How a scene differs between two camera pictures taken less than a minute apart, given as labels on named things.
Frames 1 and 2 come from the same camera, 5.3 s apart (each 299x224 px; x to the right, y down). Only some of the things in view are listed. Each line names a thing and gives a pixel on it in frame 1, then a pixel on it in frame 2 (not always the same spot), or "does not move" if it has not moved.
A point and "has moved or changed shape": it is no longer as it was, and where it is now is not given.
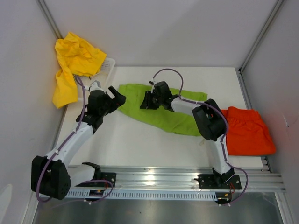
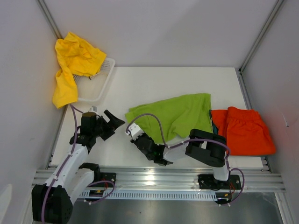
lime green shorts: (132, 95) has moved or changed shape
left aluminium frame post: (49, 18) does not move
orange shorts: (246, 134) does not move
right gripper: (147, 103) → (143, 135)
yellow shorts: (77, 57) does not move
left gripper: (119, 100) → (115, 123)
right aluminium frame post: (239, 70) does not move
